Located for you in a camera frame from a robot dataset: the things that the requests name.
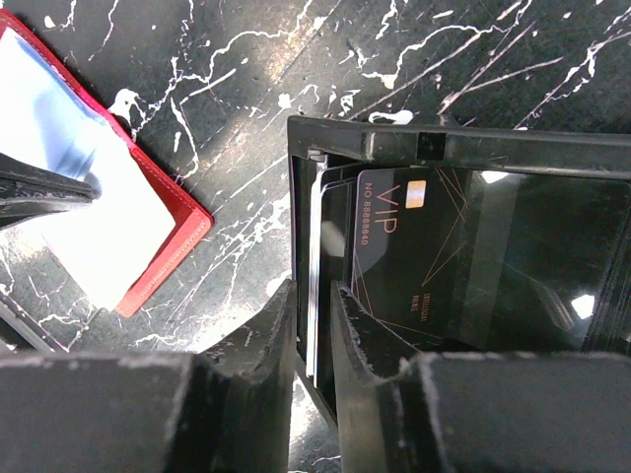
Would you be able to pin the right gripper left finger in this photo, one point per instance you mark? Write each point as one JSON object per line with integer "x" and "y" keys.
{"x": 233, "y": 407}

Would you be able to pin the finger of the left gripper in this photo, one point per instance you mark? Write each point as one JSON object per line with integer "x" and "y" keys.
{"x": 28, "y": 192}

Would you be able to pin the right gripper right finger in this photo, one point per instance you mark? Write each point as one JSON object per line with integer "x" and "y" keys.
{"x": 386, "y": 397}

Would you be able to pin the red leather card holder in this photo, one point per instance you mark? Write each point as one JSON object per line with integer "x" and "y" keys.
{"x": 118, "y": 224}

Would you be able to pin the black card dispenser box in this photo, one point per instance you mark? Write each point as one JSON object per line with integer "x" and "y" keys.
{"x": 314, "y": 143}

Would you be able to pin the stack of credit cards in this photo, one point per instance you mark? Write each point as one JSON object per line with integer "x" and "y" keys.
{"x": 331, "y": 202}

